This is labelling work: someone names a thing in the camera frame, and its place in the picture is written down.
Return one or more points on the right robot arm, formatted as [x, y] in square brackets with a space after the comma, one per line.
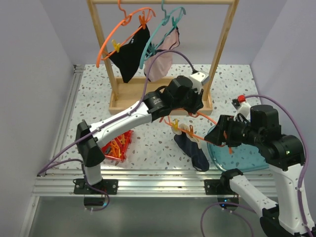
[289, 216]

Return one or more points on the orange clip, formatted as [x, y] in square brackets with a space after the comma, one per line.
[142, 21]
[190, 131]

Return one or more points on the teal clip upper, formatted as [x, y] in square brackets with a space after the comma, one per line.
[174, 23]

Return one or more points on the pink underwear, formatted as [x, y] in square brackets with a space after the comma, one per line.
[157, 67]

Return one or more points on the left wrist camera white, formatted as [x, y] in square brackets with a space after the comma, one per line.
[199, 78]

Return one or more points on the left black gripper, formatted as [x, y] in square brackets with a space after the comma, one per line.
[198, 103]

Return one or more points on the blue transparent tray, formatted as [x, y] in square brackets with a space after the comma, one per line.
[246, 158]

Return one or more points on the wooden clothes rack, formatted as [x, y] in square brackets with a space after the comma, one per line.
[126, 94]

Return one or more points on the red bin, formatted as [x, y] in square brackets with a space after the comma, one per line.
[118, 150]

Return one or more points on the orange hanger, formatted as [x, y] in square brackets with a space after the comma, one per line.
[103, 55]
[191, 115]

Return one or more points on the teal hanger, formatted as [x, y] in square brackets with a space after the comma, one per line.
[178, 13]

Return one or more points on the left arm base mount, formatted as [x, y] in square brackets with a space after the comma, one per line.
[109, 186]

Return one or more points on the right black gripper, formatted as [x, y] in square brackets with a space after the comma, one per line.
[217, 135]

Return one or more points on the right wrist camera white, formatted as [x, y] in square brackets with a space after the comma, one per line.
[242, 107]

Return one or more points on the teal clip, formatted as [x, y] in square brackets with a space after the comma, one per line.
[174, 23]
[151, 50]

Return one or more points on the navy underwear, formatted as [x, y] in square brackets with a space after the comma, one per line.
[191, 146]

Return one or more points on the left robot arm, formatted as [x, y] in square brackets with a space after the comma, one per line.
[181, 93]

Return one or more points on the yellow clip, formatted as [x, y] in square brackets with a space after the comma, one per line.
[174, 125]
[116, 45]

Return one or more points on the black underwear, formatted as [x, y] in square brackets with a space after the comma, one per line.
[128, 58]

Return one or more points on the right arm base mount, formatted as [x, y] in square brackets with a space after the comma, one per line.
[221, 186]

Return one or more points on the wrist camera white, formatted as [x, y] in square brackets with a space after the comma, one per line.
[199, 78]
[242, 107]

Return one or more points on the teal clip lower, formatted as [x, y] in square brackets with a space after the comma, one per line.
[151, 50]

